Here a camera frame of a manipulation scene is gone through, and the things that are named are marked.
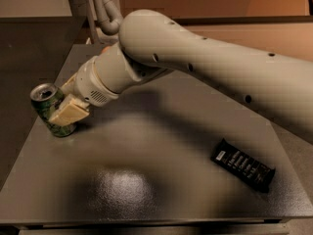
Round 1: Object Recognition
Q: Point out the green soda can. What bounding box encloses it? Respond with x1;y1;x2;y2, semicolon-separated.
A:
30;83;76;137

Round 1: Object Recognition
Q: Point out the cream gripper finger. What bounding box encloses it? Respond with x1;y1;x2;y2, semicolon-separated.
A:
61;73;76;95
48;94;89;126

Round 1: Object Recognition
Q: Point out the black chocolate bar wrapper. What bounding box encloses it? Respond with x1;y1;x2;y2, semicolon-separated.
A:
211;139;276;193

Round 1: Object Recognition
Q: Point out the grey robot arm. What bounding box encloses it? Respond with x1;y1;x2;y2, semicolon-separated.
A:
48;0;313;142

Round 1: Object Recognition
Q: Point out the dark side table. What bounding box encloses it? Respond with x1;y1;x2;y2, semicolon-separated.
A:
0;17;86;189

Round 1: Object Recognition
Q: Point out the orange ball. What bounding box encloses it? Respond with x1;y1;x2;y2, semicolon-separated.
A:
101;46;111;54

